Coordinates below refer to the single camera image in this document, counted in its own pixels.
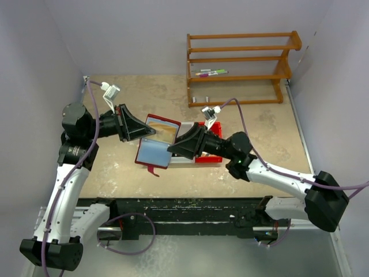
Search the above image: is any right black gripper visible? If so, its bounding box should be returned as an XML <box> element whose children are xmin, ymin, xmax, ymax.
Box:
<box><xmin>167</xmin><ymin>122</ymin><xmax>235</xmax><ymax>159</ymax></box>

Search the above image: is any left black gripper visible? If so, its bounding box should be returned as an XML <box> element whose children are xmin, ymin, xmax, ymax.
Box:
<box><xmin>85</xmin><ymin>103</ymin><xmax>155</xmax><ymax>142</ymax></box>

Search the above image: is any red leather card holder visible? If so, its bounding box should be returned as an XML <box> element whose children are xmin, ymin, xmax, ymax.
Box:
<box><xmin>135</xmin><ymin>114</ymin><xmax>181</xmax><ymax>177</ymax></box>

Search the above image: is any red plastic bin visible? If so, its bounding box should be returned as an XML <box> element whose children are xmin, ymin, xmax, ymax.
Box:
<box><xmin>194</xmin><ymin>122</ymin><xmax>223</xmax><ymax>163</ymax></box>

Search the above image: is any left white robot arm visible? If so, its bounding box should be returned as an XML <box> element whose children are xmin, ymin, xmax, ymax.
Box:
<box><xmin>20</xmin><ymin>102</ymin><xmax>156</xmax><ymax>274</ymax></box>

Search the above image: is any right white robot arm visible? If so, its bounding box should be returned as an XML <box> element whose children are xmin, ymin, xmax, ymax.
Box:
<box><xmin>167</xmin><ymin>123</ymin><xmax>349</xmax><ymax>233</ymax></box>

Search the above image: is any white plastic bin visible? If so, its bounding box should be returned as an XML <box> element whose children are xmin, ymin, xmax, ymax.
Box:
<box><xmin>170</xmin><ymin>122</ymin><xmax>195</xmax><ymax>164</ymax></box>

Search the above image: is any purple marker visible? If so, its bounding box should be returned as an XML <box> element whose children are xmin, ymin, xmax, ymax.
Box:
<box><xmin>198</xmin><ymin>70</ymin><xmax>228</xmax><ymax>78</ymax></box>

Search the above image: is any green marker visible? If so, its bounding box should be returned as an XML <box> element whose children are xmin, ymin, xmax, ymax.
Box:
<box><xmin>199</xmin><ymin>69</ymin><xmax>225</xmax><ymax>73</ymax></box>

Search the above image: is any wooden rack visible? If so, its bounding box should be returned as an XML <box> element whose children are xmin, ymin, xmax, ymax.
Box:
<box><xmin>186</xmin><ymin>31</ymin><xmax>302</xmax><ymax>107</ymax></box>

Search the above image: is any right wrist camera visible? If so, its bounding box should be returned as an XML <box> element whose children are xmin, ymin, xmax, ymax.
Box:
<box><xmin>201</xmin><ymin>106</ymin><xmax>221</xmax><ymax>130</ymax></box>

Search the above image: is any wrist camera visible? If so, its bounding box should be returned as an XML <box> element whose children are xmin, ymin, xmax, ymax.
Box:
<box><xmin>201</xmin><ymin>106</ymin><xmax>221</xmax><ymax>130</ymax></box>
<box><xmin>100</xmin><ymin>82</ymin><xmax>121</xmax><ymax>111</ymax></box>

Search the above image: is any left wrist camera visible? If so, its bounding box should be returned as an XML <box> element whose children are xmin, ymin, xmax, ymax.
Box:
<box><xmin>100</xmin><ymin>82</ymin><xmax>121</xmax><ymax>111</ymax></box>

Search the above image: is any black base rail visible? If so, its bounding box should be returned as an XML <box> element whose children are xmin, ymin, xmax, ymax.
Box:
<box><xmin>77</xmin><ymin>198</ymin><xmax>278</xmax><ymax>243</ymax></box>

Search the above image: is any aluminium frame rail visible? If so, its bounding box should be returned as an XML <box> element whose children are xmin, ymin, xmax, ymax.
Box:
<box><xmin>34</xmin><ymin>205</ymin><xmax>318</xmax><ymax>231</ymax></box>

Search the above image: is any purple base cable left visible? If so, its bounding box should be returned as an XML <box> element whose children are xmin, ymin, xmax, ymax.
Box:
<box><xmin>97</xmin><ymin>211</ymin><xmax>156</xmax><ymax>256</ymax></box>

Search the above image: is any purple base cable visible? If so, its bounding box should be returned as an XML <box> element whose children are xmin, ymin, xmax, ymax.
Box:
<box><xmin>97</xmin><ymin>211</ymin><xmax>156</xmax><ymax>256</ymax></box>
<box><xmin>257</xmin><ymin>219</ymin><xmax>292</xmax><ymax>249</ymax></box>

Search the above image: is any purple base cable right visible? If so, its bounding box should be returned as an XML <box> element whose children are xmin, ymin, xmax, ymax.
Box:
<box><xmin>257</xmin><ymin>219</ymin><xmax>292</xmax><ymax>249</ymax></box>

